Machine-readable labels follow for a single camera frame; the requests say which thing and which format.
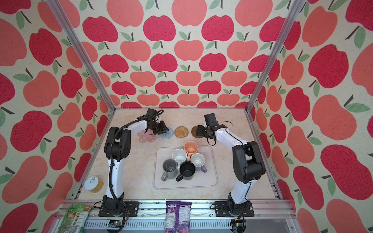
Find round brown wooden coaster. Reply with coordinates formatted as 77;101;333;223
191;126;203;138

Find round grey felt coaster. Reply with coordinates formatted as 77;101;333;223
159;128;174;140

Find aluminium corner frame post right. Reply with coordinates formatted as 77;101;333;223
245;0;306;114

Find translucent white tray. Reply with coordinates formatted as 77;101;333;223
153;146;218;189

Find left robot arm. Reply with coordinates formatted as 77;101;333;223
103;108;169;212

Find pink flower silicone coaster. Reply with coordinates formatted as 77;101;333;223
138;130;156;143

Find purple snack bag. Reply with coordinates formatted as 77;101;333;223
164;201;192;233

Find grey mug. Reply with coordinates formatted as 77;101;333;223
161;159;178;182

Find white lilac handled mug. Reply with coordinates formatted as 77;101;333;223
190;153;207;173

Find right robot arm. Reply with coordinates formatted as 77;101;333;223
196;113;266;216

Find round woven rattan coaster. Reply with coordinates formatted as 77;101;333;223
174;126;189;138

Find green snack bag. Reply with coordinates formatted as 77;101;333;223
58;204;92;233

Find black mug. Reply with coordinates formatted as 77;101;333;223
176;162;196;182

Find aluminium front rail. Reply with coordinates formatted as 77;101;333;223
53;199;301;233

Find peach orange mug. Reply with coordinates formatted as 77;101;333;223
184;141;198;162

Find aluminium corner frame post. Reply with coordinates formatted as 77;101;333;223
47;0;116;113
245;0;306;114

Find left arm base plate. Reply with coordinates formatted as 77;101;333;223
98;202;139;217

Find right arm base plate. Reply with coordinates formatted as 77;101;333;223
213;201;255;218

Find yellow tin can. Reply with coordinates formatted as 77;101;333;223
84;176;104;193

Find aluminium corner frame post left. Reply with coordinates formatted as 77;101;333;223
47;0;116;113

